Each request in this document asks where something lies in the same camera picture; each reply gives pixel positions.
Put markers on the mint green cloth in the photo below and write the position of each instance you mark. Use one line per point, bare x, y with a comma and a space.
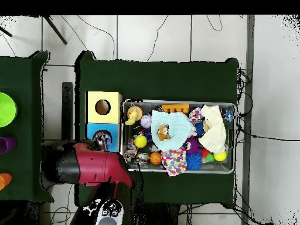
180, 126

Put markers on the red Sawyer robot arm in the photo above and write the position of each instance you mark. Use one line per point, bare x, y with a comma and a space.
98, 164

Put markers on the wooden three-hole box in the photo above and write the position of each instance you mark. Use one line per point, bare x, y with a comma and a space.
91, 117

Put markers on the silver mesh bin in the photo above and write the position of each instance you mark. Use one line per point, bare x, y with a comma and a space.
211, 167

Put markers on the black panel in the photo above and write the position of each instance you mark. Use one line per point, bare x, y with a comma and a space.
67, 105

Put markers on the yellow tennis ball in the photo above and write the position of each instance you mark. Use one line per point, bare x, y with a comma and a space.
140, 141

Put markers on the yellow plush duck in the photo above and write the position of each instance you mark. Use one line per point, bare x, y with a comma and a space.
131, 117

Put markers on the white toy baseball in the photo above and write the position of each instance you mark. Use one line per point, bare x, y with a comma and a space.
145, 121

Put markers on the brown plush toy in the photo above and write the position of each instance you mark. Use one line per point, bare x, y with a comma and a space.
163, 133

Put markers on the polka dot cloth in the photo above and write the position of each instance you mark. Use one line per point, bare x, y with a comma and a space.
174, 161

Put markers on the purple cup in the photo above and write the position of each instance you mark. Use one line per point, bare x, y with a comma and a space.
8, 145

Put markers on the dark green tablecloth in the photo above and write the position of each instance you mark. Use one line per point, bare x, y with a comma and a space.
23, 70
152, 79

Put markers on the orange building brick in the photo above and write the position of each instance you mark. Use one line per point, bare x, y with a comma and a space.
175, 109

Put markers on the lime green bowl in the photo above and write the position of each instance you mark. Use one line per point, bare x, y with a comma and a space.
7, 110

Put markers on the orange cup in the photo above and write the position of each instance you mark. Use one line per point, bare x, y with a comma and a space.
4, 181

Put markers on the purple spiky monster toy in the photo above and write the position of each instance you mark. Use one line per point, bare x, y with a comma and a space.
193, 145

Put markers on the blue spiky ball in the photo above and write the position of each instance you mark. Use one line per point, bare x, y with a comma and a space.
194, 161

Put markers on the black tripod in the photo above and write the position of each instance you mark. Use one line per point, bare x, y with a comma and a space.
56, 30

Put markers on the cream knitted cloth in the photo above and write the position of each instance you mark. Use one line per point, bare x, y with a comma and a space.
214, 136

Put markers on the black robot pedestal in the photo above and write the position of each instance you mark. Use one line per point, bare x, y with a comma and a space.
164, 215

